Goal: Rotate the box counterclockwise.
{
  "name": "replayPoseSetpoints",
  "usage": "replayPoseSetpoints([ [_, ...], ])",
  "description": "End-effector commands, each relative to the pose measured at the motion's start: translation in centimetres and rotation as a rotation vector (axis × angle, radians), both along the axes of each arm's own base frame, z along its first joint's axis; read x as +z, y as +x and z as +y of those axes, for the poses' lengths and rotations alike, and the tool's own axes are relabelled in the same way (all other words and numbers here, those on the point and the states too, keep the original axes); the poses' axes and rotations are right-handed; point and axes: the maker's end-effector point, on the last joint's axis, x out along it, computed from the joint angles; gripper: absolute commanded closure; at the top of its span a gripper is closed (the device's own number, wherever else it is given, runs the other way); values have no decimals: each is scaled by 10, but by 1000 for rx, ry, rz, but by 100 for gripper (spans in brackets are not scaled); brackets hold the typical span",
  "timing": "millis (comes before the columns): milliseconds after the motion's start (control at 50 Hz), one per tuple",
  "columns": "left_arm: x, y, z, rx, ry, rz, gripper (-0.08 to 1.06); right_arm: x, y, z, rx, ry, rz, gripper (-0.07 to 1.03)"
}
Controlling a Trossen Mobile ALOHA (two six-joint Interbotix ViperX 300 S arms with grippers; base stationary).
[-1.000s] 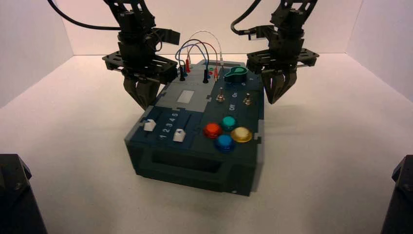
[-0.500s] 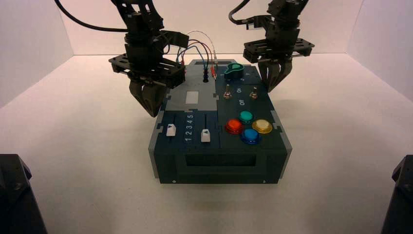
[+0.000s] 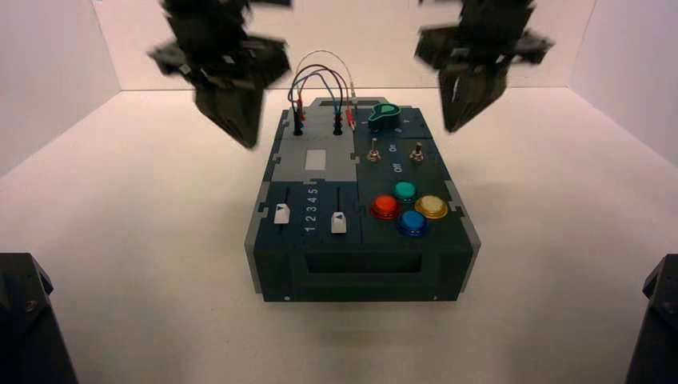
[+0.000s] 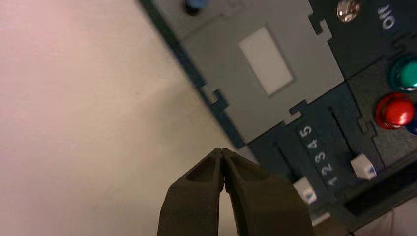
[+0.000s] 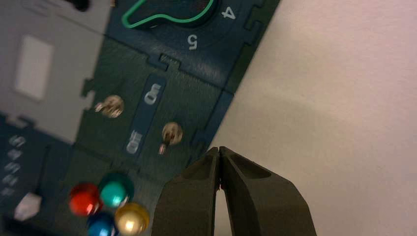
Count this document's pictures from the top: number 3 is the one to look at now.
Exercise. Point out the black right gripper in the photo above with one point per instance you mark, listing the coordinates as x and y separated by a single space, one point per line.
476 50

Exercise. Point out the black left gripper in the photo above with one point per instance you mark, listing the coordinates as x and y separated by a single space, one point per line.
228 63

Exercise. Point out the dark teal grey control box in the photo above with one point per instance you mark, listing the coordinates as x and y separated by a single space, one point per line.
360 275

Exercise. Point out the green teal rotary knob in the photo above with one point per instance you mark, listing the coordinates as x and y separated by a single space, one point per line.
384 119

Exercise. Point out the teal round push button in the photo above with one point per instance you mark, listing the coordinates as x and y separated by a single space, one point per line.
406 191

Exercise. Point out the white slider knob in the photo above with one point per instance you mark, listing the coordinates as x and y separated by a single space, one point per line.
281 215
339 223

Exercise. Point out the yellow round push button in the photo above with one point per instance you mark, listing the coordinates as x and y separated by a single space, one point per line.
431 206

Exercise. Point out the red round push button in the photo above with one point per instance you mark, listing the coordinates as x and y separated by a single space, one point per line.
385 206

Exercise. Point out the blue round push button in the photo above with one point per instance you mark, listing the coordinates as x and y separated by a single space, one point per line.
412 223

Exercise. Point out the metal toggle switch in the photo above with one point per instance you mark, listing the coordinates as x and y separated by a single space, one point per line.
417 154
374 154

